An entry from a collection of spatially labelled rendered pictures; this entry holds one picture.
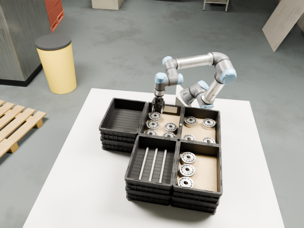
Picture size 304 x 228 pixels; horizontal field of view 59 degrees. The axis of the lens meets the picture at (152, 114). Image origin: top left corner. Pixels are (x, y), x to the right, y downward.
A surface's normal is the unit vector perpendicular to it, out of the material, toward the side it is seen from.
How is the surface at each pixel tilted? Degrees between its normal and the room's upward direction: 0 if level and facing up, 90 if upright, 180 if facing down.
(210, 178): 0
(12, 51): 90
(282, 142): 0
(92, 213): 0
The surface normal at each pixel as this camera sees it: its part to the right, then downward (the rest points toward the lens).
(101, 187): 0.02, -0.77
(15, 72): -0.12, 0.63
